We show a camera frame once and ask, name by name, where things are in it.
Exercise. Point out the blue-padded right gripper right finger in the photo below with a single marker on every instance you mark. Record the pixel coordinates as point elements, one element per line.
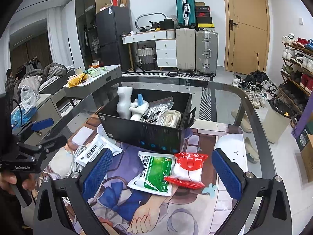
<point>273,215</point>

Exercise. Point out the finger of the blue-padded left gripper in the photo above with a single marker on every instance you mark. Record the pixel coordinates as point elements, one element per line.
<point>52,144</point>
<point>43,124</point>

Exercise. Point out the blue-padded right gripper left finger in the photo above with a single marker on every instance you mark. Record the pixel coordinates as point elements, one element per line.
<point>50,216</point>

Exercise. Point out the white printed plastic pouch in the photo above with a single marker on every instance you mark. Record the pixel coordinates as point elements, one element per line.
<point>87,153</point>

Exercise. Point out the white foam block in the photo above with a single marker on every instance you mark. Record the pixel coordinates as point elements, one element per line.
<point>123,105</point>

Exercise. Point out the white glove with blue piece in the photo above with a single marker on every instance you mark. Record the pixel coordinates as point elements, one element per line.
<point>138,108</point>

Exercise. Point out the green white sachet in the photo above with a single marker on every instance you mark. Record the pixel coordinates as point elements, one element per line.
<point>156,166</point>

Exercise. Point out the striped socks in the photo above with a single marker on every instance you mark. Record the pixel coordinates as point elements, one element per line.
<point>156,110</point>

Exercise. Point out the person's left hand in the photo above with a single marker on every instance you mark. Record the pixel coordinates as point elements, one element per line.
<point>8,179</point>

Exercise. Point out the grey side cabinet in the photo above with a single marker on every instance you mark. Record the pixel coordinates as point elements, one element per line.
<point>46,108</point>

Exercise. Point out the grey sofa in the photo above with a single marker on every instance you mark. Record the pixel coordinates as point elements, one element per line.
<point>47,81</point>

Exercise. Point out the grey coffee table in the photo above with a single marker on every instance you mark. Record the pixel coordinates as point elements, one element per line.
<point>93,86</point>

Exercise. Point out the yellow bag on table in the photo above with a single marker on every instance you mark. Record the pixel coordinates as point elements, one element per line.
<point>81,78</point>

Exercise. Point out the open cardboard box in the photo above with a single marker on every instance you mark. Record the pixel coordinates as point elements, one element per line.
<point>307,157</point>

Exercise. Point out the anime printed table mat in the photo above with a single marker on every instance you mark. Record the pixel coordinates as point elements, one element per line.
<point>122,210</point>

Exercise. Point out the red white balloon glue bag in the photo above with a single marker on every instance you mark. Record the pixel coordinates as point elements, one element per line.
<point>187,170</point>

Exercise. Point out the black cardboard box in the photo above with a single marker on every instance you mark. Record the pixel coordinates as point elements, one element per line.
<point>161,139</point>

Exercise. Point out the beige waste bin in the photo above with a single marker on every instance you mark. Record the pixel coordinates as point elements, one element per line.
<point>277,119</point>

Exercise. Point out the purple rolled mat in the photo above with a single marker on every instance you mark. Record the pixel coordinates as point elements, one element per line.
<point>305,117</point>

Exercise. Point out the black refrigerator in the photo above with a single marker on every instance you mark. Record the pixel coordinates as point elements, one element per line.
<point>112,23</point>

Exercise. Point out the wicker basket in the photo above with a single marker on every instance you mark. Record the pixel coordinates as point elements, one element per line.
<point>147,58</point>

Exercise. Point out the wooden shoe rack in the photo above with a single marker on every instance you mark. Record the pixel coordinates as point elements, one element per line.
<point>296,73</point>

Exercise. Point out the dark glass cabinet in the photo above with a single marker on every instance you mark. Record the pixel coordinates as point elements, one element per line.
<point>85,12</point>

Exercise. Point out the oval mirror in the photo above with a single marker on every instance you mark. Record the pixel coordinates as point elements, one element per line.
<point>145,21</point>

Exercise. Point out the black umbrella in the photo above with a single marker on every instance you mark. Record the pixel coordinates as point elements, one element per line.
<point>259,75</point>

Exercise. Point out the white drawer desk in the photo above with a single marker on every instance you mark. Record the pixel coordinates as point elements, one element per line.
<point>164,41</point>

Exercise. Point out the beige suitcase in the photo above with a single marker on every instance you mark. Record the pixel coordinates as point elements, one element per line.
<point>185,49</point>

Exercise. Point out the silver suitcase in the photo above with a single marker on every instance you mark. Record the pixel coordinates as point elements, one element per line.
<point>206,44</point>

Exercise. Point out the teal suitcase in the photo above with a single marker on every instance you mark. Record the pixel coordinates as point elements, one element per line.
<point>186,15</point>

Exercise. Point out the stack of shoe boxes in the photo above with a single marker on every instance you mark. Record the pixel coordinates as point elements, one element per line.
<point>203,17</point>

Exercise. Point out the wooden door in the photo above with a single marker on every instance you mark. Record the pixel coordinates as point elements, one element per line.
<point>247,35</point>

